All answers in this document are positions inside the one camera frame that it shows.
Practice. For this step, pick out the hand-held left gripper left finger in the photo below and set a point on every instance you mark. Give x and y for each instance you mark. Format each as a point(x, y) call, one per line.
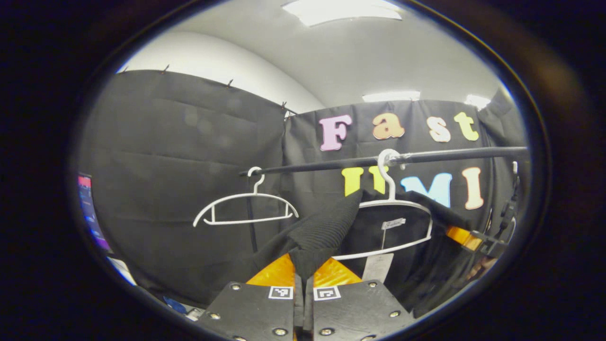
point(251, 312)

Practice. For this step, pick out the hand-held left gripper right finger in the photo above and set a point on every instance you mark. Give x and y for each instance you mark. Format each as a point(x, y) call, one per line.
point(360, 312)

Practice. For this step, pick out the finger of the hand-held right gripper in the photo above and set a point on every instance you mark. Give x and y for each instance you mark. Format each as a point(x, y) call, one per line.
point(461, 237)

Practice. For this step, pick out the black knit garment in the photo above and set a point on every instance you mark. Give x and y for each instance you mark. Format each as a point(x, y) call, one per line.
point(326, 222)

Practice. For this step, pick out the white plastic hanger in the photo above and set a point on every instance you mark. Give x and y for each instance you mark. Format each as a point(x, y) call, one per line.
point(246, 220)
point(407, 203)

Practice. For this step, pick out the black metal clothes rack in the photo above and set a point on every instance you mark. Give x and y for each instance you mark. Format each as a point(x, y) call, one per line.
point(450, 155)

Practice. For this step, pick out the white panel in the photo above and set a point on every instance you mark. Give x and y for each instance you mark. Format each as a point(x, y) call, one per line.
point(122, 271)

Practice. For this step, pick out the small ceiling light panel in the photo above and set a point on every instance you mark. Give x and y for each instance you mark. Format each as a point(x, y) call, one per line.
point(477, 102)

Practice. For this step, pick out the long ceiling light panel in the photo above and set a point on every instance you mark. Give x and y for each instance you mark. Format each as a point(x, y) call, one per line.
point(390, 96)

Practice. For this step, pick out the black backdrop cloth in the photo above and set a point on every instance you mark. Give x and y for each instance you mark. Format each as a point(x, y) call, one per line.
point(180, 156)

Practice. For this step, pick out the computer monitor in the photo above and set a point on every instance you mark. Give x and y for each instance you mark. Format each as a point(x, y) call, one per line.
point(92, 213)

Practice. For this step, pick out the large ceiling light panel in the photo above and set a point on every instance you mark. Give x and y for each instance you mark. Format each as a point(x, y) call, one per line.
point(341, 12)

